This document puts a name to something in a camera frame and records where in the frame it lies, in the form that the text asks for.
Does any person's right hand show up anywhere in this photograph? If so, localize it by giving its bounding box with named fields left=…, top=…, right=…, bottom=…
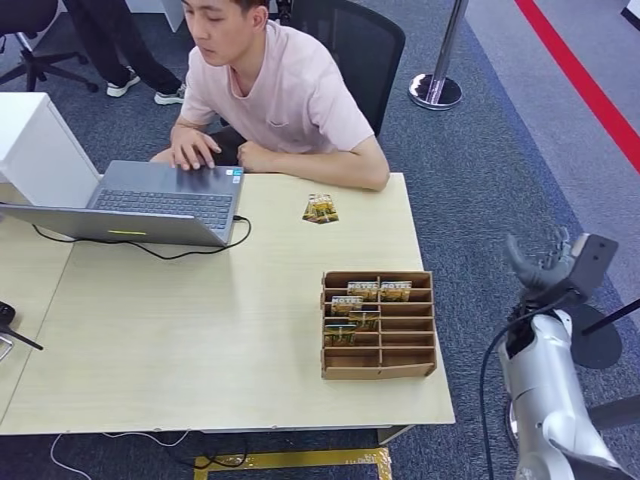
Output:
left=170, top=124, right=223, bottom=173

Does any person's left hand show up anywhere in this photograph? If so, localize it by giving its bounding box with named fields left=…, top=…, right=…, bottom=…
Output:
left=236, top=140, right=277, bottom=176

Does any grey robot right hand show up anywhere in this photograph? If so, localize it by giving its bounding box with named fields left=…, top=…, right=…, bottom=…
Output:
left=503, top=227, right=577, bottom=301

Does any person seated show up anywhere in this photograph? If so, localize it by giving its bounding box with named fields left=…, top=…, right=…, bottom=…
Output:
left=149, top=0, right=392, bottom=194

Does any person standing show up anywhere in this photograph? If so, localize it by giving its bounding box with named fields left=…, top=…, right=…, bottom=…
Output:
left=62, top=0, right=187, bottom=107

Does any brown cardboard card holder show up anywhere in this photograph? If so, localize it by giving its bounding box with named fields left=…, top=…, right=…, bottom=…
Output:
left=319, top=269, right=438, bottom=382

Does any grey laptop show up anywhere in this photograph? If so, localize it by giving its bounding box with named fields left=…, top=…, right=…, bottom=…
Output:
left=0, top=159, right=245, bottom=250

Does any black round base stand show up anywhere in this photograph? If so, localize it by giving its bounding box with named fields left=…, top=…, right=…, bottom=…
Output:
left=568, top=297, right=640, bottom=372

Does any black mesh office chair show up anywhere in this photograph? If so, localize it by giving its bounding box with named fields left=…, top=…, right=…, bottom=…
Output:
left=278, top=0, right=407, bottom=138

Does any red floor tape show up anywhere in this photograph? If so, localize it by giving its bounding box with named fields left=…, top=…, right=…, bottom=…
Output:
left=513, top=0, right=640, bottom=176

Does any white box cabinet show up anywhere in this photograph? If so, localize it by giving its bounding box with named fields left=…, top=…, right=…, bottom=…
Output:
left=0, top=91, right=101, bottom=209

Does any black office chair with wheels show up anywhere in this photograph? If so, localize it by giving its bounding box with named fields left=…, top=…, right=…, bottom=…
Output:
left=0, top=0, right=100, bottom=94

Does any black device with rod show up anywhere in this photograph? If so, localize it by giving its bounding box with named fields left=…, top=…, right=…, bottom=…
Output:
left=0, top=300, right=45, bottom=363

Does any yellow floor tape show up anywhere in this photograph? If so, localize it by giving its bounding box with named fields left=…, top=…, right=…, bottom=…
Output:
left=193, top=447, right=394, bottom=480

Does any black laptop power cable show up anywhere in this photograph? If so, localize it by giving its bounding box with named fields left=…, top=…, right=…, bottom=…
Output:
left=32, top=213, right=253, bottom=262

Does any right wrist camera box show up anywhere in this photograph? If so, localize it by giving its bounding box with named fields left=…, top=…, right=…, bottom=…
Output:
left=569, top=232, right=620, bottom=301

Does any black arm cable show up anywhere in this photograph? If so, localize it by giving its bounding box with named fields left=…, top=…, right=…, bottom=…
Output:
left=478, top=291, right=577, bottom=480

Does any chrome stanchion post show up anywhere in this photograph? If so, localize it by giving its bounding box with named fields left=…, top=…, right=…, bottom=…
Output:
left=408, top=0, right=472, bottom=112

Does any black floor cable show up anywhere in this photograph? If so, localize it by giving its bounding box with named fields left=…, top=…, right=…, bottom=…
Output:
left=164, top=433, right=250, bottom=470

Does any white cable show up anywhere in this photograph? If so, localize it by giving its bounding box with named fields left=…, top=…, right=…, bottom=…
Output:
left=49, top=429, right=192, bottom=480

